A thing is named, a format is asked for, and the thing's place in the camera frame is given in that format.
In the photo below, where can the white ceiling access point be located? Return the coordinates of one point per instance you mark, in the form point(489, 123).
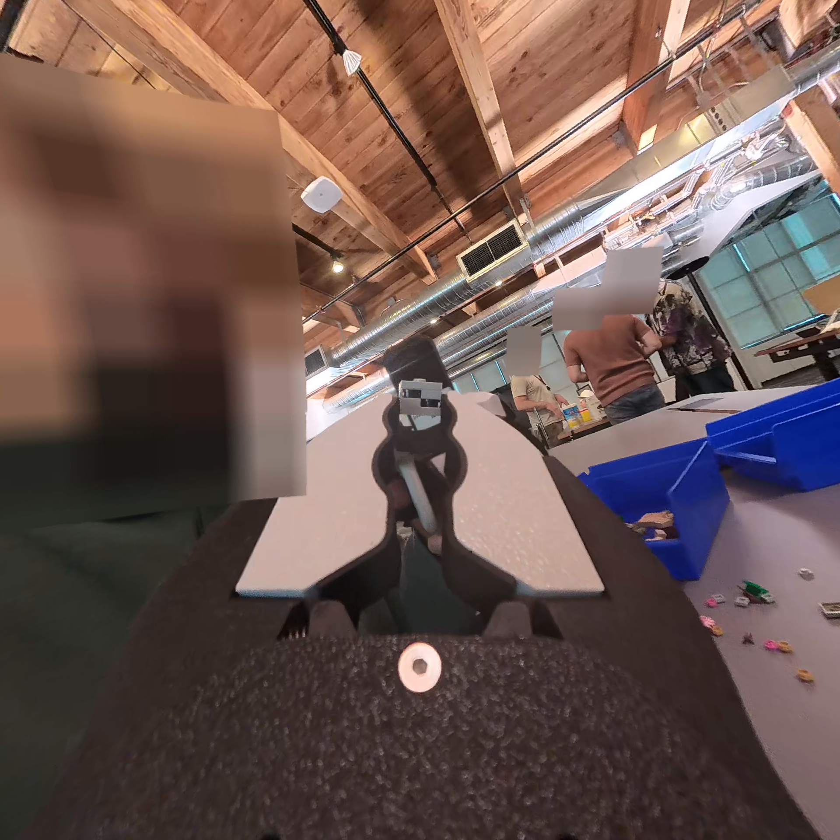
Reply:
point(321, 193)

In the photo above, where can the silver ventilation ducts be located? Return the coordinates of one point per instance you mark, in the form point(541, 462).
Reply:
point(420, 305)

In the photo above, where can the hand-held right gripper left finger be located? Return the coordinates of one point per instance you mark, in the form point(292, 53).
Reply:
point(328, 538)

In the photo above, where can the white track spotlight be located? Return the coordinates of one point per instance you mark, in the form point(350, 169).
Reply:
point(351, 61)

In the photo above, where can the pile of tan toy bricks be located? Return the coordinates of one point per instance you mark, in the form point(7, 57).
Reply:
point(656, 522)

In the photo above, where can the person's torso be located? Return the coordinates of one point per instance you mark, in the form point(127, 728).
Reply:
point(65, 623)

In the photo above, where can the grey striped small brick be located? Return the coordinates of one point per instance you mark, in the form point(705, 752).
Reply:
point(420, 397)

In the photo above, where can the grey desk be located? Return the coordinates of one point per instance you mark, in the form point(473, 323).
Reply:
point(774, 754)

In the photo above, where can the pink small toy piece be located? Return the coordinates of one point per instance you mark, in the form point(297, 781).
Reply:
point(712, 620)

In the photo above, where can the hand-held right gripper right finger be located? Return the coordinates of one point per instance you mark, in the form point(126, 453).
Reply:
point(518, 525)

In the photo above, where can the olive square tile piece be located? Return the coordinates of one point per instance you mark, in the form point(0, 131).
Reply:
point(831, 609)

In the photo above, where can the ceiling vent grille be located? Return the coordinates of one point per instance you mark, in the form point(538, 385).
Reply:
point(492, 249)

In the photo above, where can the blue plastic bin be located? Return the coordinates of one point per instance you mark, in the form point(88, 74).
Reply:
point(787, 446)
point(695, 525)

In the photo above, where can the white blue wipes canister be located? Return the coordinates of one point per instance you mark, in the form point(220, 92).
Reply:
point(572, 415)

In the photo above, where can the green plant toy piece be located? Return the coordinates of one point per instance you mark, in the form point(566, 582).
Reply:
point(758, 590)

